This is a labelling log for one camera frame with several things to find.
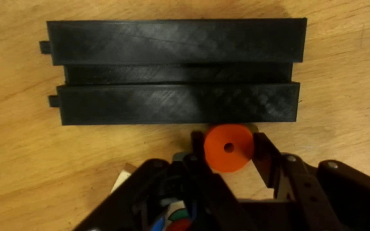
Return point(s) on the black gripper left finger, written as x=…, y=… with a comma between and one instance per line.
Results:
x=201, y=180

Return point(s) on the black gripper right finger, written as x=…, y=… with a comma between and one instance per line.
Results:
x=287, y=180

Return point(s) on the black slotted rack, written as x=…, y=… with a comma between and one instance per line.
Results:
x=176, y=43

